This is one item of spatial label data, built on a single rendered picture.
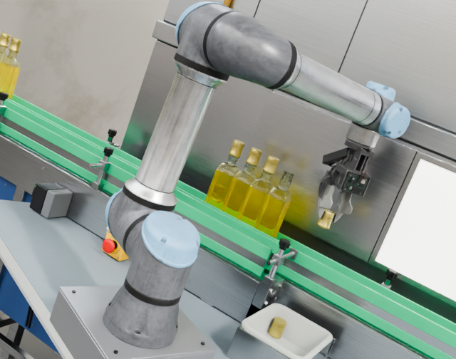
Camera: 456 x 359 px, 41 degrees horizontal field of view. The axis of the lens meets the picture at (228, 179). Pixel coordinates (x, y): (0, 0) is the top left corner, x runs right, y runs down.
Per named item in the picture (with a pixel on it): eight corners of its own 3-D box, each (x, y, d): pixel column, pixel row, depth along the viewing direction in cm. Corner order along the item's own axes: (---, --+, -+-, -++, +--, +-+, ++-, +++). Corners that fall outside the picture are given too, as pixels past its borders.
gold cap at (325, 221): (313, 222, 160) (320, 206, 159) (325, 225, 161) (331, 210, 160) (319, 227, 156) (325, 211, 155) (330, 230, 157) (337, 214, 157)
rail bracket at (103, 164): (103, 191, 181) (117, 150, 178) (87, 193, 174) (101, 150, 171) (93, 186, 183) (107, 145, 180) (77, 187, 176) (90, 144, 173)
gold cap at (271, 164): (276, 174, 172) (281, 159, 171) (271, 174, 168) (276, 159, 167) (266, 169, 173) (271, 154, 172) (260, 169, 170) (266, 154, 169)
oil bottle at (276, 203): (267, 259, 175) (295, 191, 170) (259, 263, 170) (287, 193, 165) (251, 251, 177) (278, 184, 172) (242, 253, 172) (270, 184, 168)
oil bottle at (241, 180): (234, 241, 180) (260, 174, 175) (226, 243, 175) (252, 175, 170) (219, 232, 182) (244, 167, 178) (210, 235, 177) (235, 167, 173)
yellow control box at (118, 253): (133, 259, 174) (142, 236, 173) (117, 263, 168) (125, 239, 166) (115, 248, 177) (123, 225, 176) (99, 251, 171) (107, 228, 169)
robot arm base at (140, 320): (130, 354, 113) (145, 309, 111) (89, 308, 123) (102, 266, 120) (189, 342, 124) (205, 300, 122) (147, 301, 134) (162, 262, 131)
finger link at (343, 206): (340, 229, 154) (348, 194, 151) (330, 219, 159) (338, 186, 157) (351, 229, 155) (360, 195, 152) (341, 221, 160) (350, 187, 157)
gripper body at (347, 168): (337, 191, 148) (355, 145, 145) (323, 180, 156) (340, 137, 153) (363, 199, 151) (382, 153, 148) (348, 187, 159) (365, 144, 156)
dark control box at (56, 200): (65, 217, 186) (73, 192, 184) (46, 220, 179) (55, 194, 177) (47, 206, 189) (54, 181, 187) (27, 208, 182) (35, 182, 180)
